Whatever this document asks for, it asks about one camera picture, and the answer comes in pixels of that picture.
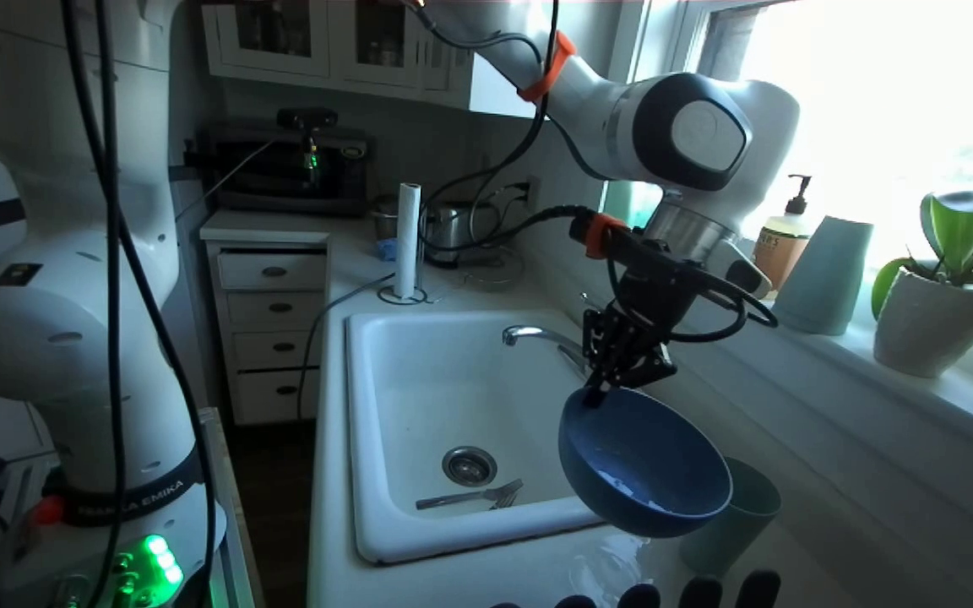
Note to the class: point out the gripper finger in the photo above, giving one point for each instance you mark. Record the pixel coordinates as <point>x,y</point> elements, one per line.
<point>649,361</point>
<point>600,355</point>

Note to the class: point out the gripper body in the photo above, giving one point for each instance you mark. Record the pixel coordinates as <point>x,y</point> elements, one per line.
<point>654,295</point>

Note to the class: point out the blue bowl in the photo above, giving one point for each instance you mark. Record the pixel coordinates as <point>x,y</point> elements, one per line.
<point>647,473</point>

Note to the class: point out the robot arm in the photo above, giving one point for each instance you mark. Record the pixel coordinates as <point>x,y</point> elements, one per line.
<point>47,321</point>

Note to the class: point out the green cup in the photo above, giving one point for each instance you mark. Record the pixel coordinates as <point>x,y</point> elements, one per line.
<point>744,507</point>

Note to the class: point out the silver tap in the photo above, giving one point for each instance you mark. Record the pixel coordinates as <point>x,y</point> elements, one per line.
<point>537,335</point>

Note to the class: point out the soap pump bottle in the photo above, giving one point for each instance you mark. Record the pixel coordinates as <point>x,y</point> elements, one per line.
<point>780,245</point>

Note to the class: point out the glass lid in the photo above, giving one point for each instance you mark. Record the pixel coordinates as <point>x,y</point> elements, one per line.
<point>493,270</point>

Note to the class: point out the pale green vase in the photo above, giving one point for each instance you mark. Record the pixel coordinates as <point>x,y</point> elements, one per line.
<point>824,279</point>

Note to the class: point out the white sink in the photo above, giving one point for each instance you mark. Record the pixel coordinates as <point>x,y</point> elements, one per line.
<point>419,397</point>

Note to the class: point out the silver kitchen appliance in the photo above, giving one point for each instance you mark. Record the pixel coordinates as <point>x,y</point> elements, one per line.
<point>457,228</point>

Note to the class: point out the silver fork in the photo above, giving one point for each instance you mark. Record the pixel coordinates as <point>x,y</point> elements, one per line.
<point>470,496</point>

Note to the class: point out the paper towel holder with roll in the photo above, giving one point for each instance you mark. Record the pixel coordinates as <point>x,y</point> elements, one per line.
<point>407,241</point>

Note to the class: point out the blue sponge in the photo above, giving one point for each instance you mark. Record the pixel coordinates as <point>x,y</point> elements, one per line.
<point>385,249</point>

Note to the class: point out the silver pot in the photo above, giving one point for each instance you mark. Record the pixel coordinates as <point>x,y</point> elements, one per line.
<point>385,219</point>

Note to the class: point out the white plant pot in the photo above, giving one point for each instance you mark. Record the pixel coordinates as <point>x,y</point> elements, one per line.
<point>934,325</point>

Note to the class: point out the window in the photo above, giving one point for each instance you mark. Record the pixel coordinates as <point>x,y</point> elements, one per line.
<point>892,101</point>

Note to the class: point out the green orchid plant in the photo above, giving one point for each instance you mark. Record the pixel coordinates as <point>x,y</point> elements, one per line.
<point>955,224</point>

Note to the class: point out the drawer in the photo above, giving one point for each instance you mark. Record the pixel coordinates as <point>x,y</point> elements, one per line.
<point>254,348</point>
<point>258,401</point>
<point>241,272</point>
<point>250,308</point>

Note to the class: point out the white drawer cabinet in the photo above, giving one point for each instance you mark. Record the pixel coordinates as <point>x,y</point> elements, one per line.
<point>271,236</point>

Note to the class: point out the black toaster oven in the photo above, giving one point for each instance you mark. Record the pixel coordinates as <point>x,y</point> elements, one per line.
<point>267,177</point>

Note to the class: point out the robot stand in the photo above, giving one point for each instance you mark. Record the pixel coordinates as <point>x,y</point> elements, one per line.
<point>229,523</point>

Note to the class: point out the wall socket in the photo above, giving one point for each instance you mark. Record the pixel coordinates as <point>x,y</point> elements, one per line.
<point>532,192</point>

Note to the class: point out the camera on mount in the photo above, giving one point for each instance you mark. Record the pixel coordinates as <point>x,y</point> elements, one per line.
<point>307,120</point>

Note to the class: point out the white wall cabinet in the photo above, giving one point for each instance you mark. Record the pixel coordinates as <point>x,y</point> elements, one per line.
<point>343,42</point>

